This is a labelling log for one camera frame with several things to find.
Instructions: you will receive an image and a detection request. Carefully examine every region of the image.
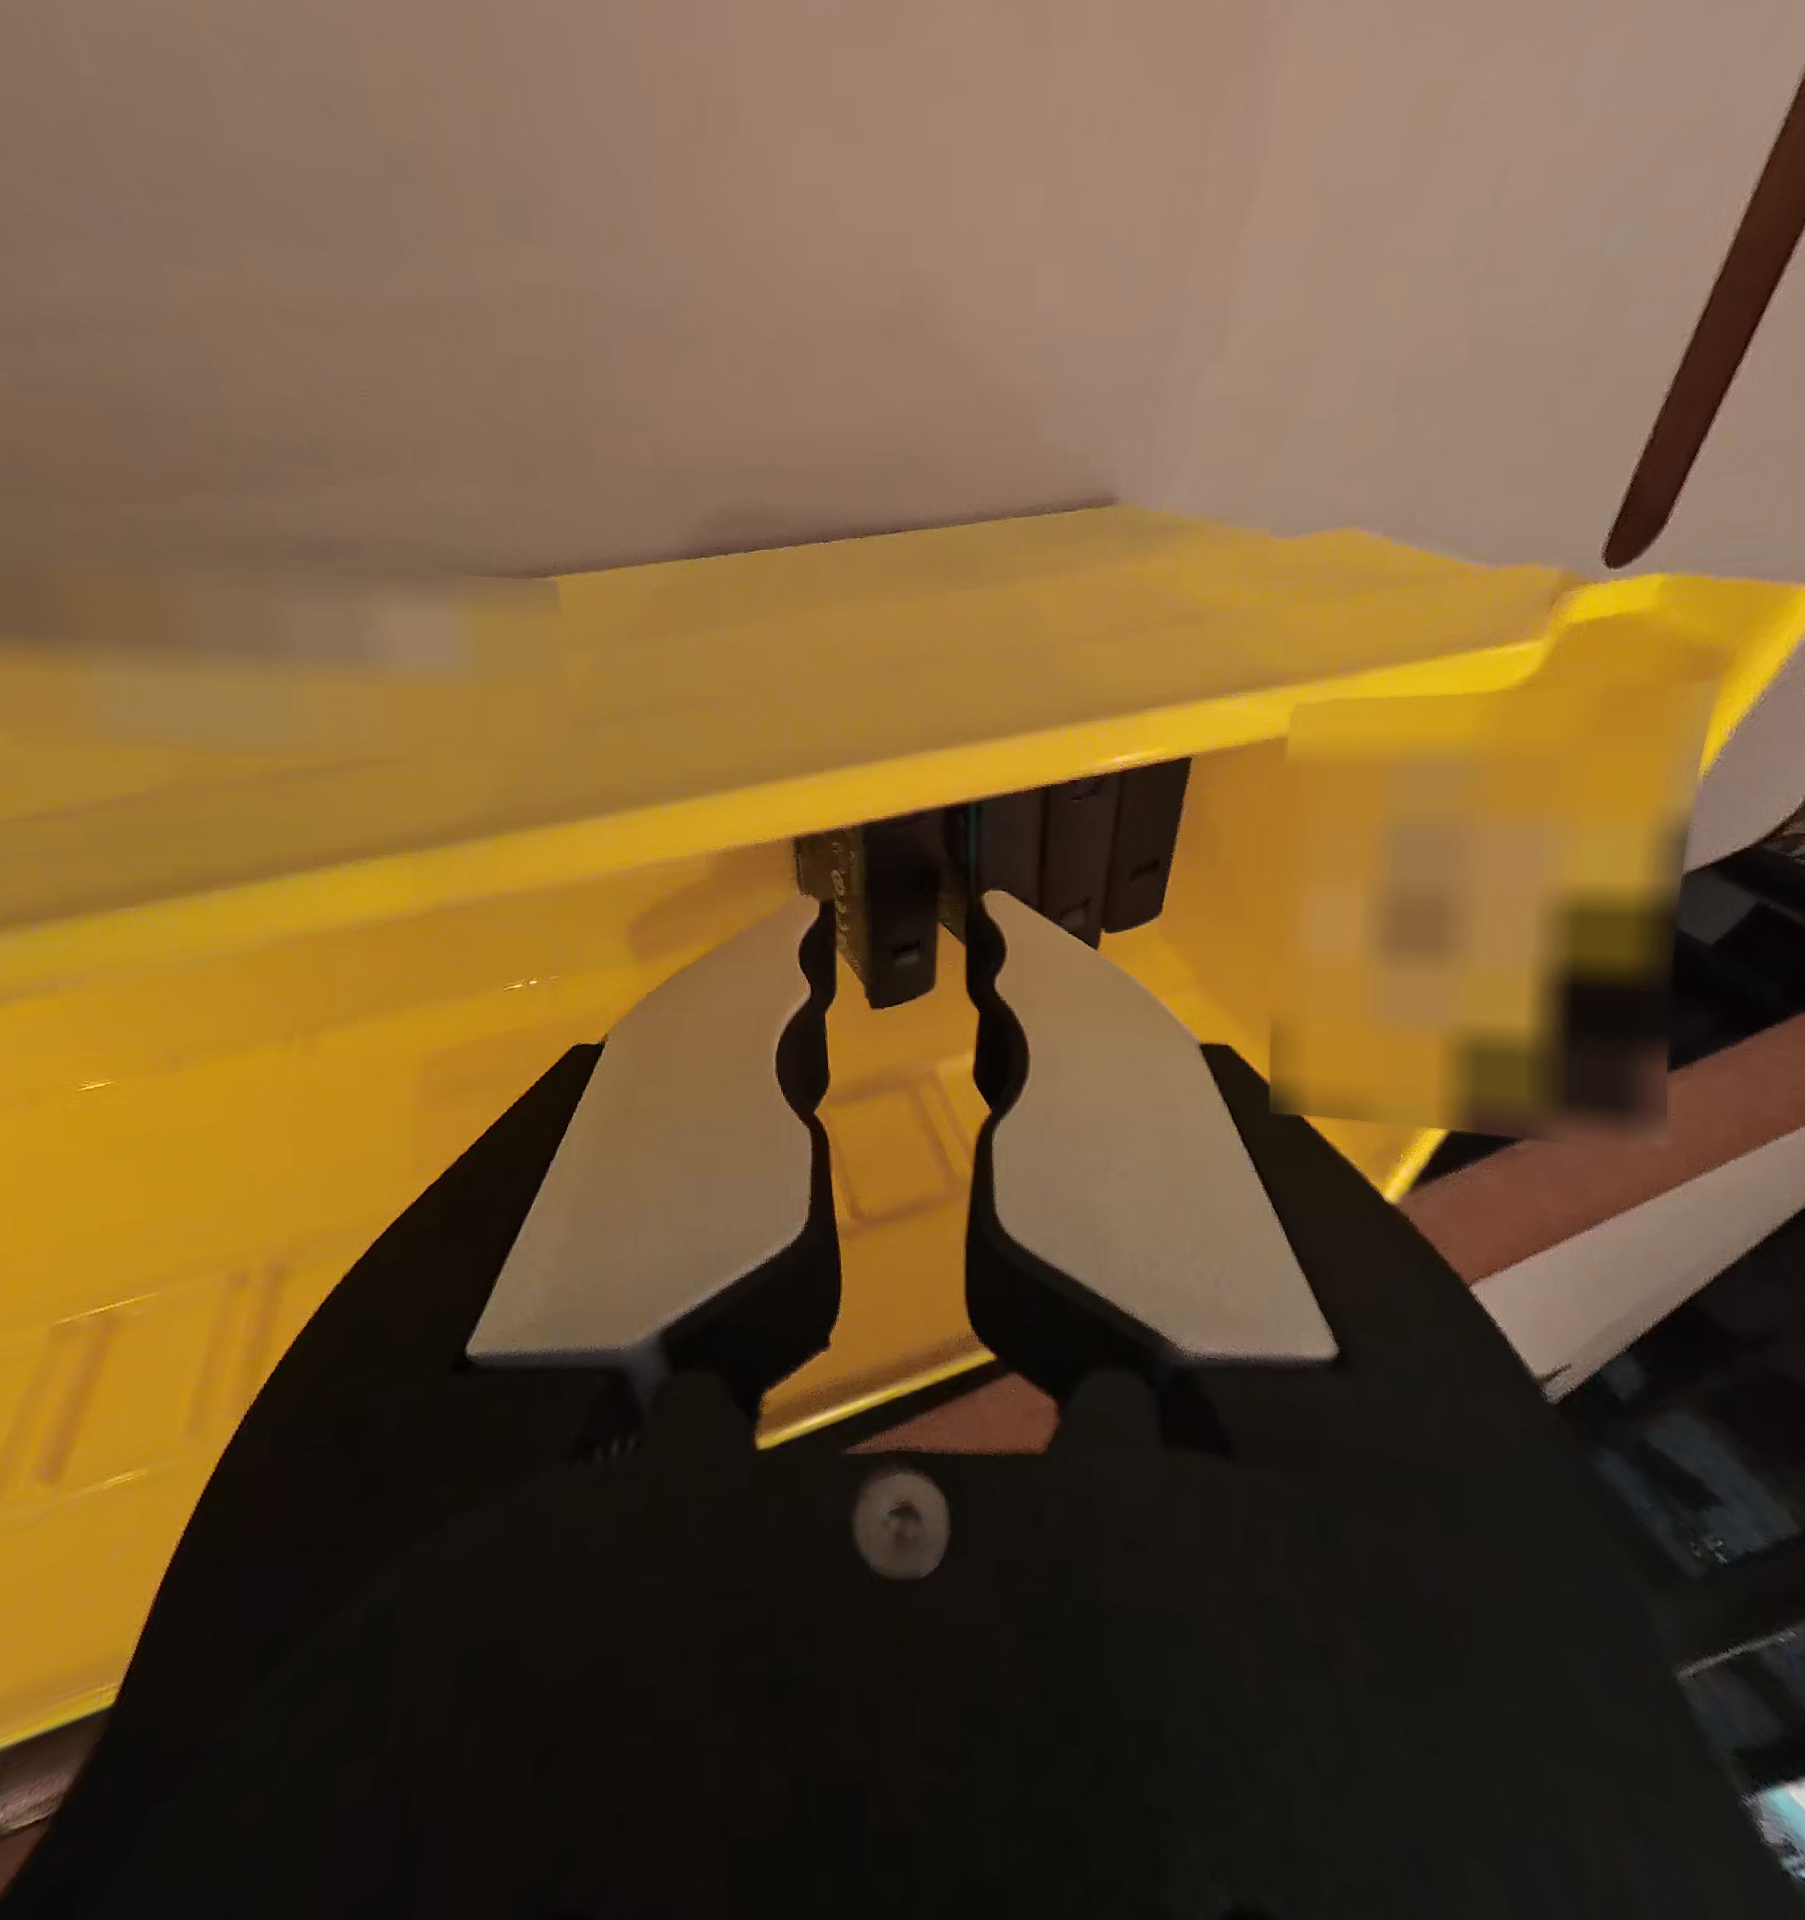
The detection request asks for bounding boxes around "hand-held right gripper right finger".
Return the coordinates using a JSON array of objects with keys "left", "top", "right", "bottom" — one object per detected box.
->
[{"left": 966, "top": 888, "right": 1342, "bottom": 1373}]

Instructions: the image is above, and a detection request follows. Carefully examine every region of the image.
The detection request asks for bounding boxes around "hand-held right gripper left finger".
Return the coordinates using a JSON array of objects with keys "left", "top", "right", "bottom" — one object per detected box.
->
[{"left": 465, "top": 891, "right": 843, "bottom": 1368}]

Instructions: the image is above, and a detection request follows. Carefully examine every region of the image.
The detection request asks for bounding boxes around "black battery with blue edge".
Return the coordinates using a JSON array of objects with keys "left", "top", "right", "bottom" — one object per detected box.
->
[
  {"left": 970, "top": 794, "right": 1049, "bottom": 918},
  {"left": 793, "top": 817, "right": 946, "bottom": 1010},
  {"left": 1112, "top": 756, "right": 1193, "bottom": 934}
]

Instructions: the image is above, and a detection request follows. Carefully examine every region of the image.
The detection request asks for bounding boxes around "yellow plastic bin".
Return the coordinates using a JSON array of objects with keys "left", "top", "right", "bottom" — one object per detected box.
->
[{"left": 0, "top": 508, "right": 1805, "bottom": 1771}]

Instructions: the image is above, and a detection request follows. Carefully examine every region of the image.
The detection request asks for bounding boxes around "black battery with orange edge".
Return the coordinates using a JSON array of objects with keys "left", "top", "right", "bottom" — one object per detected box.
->
[{"left": 1044, "top": 771, "right": 1116, "bottom": 943}]

